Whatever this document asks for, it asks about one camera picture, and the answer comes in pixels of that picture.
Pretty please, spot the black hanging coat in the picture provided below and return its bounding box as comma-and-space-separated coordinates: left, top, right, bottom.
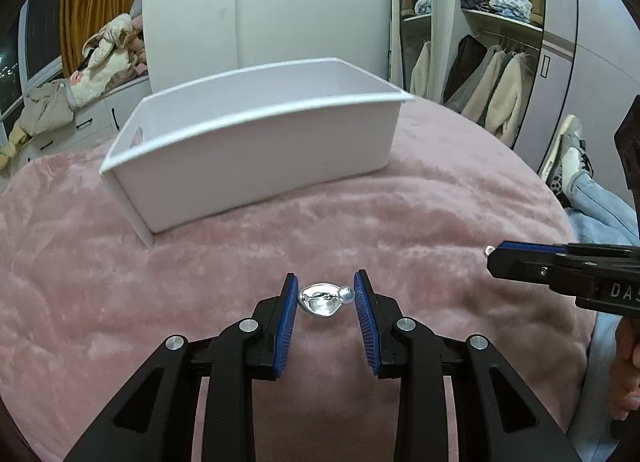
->
442, 34, 487, 103

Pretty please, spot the beige jacket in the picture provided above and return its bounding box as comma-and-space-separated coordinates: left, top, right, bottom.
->
0, 81, 77, 169

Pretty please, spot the cream fleece hanging coat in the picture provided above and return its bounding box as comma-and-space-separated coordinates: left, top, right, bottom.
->
482, 51, 534, 143

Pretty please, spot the tall narrow mirror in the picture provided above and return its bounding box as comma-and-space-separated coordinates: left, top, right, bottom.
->
395, 0, 437, 93

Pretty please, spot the silver ring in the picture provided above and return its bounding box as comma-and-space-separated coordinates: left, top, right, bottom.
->
297, 282, 356, 319

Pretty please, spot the grey hanging coat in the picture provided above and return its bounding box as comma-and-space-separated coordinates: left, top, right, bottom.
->
449, 44, 507, 119

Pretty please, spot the white drawer cabinet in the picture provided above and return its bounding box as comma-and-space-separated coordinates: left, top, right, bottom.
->
0, 74, 152, 189

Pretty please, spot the white plastic storage box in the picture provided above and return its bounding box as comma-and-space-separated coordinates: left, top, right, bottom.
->
99, 57, 416, 249

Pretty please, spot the cream plush floral blanket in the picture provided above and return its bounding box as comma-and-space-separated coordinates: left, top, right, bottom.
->
69, 14, 147, 108

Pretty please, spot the person's right hand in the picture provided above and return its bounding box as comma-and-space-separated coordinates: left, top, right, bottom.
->
609, 314, 640, 439

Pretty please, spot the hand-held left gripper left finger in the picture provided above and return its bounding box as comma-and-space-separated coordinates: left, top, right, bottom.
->
62, 272, 301, 462

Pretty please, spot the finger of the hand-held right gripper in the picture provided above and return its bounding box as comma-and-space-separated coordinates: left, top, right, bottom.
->
492, 240, 640, 260
484, 246, 598, 293

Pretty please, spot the person's leg in jeans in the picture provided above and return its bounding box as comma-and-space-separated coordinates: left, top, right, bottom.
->
564, 171, 640, 454

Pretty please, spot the white sneaker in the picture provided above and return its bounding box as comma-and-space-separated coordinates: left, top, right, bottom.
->
537, 114, 597, 209

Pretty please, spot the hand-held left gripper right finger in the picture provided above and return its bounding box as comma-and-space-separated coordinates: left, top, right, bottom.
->
353, 270, 584, 462

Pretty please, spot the pink fluffy blanket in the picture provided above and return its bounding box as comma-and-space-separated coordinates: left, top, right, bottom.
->
0, 92, 595, 462

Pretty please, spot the grey sliding wardrobe door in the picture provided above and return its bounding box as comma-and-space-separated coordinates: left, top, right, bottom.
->
512, 0, 640, 173

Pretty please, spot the window with white frame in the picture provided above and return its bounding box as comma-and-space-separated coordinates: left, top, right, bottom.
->
0, 0, 67, 129

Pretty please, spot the white wardrobe door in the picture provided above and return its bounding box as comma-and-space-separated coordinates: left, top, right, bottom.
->
141, 0, 397, 88

